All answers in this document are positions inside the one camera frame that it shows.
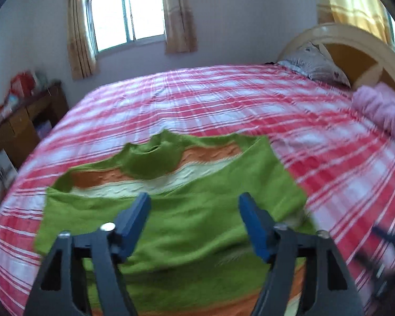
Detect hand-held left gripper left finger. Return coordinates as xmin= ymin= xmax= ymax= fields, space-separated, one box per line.
xmin=24 ymin=192 xmax=152 ymax=316

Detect brown wooden desk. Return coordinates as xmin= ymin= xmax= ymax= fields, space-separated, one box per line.
xmin=0 ymin=84 xmax=70 ymax=168

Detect cream wooden headboard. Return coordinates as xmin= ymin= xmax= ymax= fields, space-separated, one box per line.
xmin=278 ymin=23 xmax=395 ymax=101

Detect pink fluffy blanket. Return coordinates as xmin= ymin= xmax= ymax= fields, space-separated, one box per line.
xmin=352 ymin=83 xmax=395 ymax=149

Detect red plaid bed sheet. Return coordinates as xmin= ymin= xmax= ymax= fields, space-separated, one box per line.
xmin=0 ymin=64 xmax=395 ymax=316

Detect red bags on nightstand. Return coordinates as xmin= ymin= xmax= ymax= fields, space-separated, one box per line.
xmin=10 ymin=71 xmax=37 ymax=97

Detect grey patterned pillow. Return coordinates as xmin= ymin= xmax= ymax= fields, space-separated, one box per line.
xmin=278 ymin=41 xmax=351 ymax=88

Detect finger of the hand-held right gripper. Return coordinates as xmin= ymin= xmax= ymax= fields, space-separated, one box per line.
xmin=355 ymin=225 xmax=395 ymax=303

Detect white printed box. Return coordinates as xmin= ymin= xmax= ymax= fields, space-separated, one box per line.
xmin=0 ymin=95 xmax=23 ymax=119

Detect yellow curtain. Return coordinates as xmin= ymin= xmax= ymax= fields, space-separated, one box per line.
xmin=313 ymin=0 xmax=394 ymax=45

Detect window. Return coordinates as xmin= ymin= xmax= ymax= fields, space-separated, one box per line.
xmin=84 ymin=0 xmax=167 ymax=53

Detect green knit sweater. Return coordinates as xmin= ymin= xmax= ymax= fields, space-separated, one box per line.
xmin=34 ymin=129 xmax=317 ymax=316

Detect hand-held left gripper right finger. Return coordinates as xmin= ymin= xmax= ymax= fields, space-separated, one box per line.
xmin=239 ymin=192 xmax=366 ymax=316

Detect beige patterned curtain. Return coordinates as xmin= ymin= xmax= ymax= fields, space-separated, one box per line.
xmin=67 ymin=0 xmax=97 ymax=80
xmin=160 ymin=0 xmax=198 ymax=54

